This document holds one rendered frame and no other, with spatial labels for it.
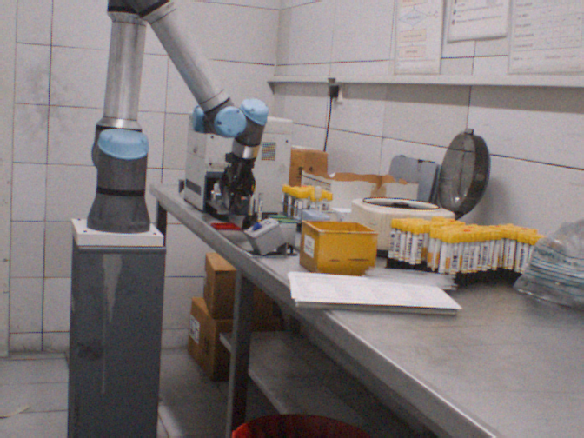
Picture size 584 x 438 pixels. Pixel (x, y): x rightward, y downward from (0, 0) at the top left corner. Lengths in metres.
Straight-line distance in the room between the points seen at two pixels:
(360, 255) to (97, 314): 0.63
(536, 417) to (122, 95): 1.33
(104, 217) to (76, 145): 1.81
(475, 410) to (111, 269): 1.05
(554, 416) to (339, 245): 0.73
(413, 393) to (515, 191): 1.04
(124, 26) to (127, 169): 0.37
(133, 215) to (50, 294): 1.93
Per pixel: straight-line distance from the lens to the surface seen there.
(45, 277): 3.74
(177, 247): 3.79
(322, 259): 1.64
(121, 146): 1.85
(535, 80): 1.96
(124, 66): 2.00
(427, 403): 1.08
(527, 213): 2.01
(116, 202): 1.86
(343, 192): 2.23
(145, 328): 1.89
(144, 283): 1.86
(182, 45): 1.89
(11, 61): 3.57
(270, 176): 2.46
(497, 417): 1.01
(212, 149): 2.40
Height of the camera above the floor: 1.24
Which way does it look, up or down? 9 degrees down
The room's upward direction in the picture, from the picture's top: 4 degrees clockwise
